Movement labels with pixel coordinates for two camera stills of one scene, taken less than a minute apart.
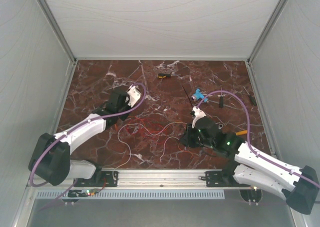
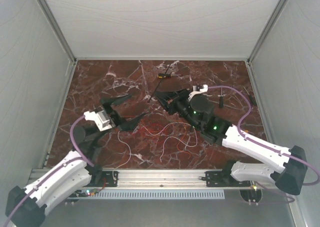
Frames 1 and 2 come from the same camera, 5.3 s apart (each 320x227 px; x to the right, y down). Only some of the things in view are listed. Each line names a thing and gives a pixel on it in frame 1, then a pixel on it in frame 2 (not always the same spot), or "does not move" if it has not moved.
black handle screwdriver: (221, 99) does not move
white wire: (164, 141) does not move
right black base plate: (215, 179) does not move
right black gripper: (186, 138) -> (173, 97)
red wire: (147, 135) -> (152, 124)
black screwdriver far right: (251, 97) does not move
